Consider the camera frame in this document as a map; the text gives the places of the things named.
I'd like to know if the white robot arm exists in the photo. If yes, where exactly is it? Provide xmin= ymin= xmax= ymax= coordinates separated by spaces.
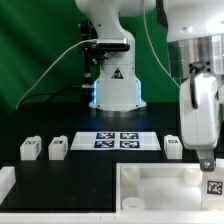
xmin=75 ymin=0 xmax=224 ymax=172

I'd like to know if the white fiducial marker sheet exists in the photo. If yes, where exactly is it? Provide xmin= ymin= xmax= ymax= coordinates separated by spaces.
xmin=71 ymin=131 xmax=161 ymax=151

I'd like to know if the black camera on stand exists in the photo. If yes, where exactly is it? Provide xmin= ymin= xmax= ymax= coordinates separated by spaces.
xmin=78 ymin=20 xmax=130 ymax=88

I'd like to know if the black cable on table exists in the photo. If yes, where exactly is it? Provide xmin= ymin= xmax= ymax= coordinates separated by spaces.
xmin=18 ymin=87 xmax=93 ymax=108

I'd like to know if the white L-shaped obstacle wall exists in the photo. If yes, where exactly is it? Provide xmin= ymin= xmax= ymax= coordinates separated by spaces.
xmin=0 ymin=163 xmax=224 ymax=224

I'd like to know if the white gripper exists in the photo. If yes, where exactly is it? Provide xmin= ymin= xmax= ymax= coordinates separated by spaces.
xmin=179 ymin=74 xmax=220 ymax=172

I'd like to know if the white camera cable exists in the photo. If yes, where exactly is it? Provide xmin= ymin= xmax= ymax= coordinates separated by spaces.
xmin=15 ymin=39 xmax=98 ymax=110

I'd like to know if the white square tabletop part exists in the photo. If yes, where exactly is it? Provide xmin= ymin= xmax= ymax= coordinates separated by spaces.
xmin=116 ymin=162 xmax=224 ymax=214

